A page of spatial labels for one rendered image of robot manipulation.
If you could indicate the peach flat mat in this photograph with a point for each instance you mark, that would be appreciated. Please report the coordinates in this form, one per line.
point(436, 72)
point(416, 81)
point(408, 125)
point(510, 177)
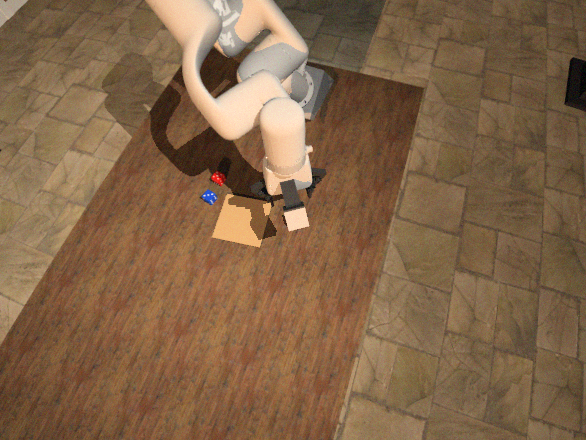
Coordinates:
point(242, 220)

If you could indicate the blue die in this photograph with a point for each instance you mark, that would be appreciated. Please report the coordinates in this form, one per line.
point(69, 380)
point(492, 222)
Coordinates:
point(209, 197)

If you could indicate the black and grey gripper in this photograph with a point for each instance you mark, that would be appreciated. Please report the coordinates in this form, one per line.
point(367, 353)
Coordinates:
point(303, 179)

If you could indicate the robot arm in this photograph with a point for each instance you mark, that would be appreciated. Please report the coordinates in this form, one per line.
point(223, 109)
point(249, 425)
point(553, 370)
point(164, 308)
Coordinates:
point(196, 25)

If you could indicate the red die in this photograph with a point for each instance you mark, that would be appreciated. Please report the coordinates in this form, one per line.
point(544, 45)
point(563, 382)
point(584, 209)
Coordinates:
point(218, 178)

